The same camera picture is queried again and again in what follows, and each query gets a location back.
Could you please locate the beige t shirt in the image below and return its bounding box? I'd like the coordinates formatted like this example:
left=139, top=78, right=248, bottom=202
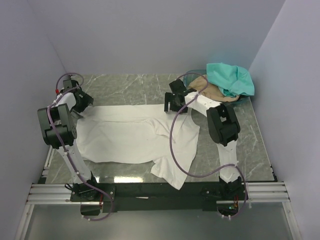
left=187, top=76, right=240, bottom=103

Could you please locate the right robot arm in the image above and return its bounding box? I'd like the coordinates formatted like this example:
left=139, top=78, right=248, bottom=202
left=164, top=79, right=241, bottom=200

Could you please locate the white printed t shirt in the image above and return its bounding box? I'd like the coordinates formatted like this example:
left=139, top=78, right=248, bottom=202
left=76, top=104, right=200, bottom=190

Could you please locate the teal plastic laundry basket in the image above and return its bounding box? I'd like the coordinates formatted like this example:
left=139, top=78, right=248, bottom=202
left=181, top=69, right=246, bottom=103

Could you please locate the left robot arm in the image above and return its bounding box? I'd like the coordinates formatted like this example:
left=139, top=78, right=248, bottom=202
left=37, top=78, right=100, bottom=201

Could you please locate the aluminium frame rail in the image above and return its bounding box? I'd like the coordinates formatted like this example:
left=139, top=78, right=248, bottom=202
left=26, top=182, right=291, bottom=205

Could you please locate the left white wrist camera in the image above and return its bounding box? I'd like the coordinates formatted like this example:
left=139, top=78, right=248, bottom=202
left=55, top=88, right=62, bottom=96

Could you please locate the black base crossbar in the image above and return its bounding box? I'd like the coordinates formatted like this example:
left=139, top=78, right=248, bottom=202
left=70, top=179, right=247, bottom=213

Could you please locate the teal t shirt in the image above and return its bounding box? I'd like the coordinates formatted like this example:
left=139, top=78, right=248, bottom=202
left=206, top=63, right=255, bottom=98

